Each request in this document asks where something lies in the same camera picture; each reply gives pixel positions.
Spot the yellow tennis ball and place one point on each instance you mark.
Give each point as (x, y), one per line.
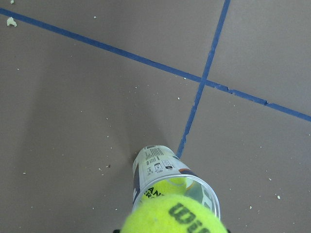
(172, 214)

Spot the white foam crumb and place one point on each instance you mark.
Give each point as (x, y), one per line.
(11, 22)

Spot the tennis ball inside can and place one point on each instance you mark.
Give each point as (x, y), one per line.
(175, 185)

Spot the clear tennis ball can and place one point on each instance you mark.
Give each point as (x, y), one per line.
(156, 163)

